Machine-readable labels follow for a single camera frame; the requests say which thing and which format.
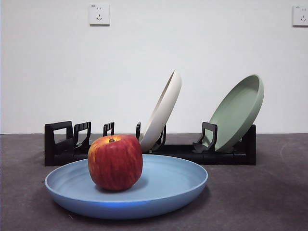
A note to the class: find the red apple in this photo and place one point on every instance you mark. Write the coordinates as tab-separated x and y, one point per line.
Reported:
115	163

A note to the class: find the blue plate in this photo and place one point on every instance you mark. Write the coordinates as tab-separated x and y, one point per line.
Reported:
168	178

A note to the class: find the beige plate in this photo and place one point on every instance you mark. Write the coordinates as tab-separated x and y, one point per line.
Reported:
163	108

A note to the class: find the pale green plate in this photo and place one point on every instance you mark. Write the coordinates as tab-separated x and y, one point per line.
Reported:
235	113

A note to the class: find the black plate rack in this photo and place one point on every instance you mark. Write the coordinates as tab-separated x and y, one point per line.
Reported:
51	144

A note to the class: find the white wall socket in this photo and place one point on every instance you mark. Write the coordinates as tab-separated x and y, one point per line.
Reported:
300	15
99	14

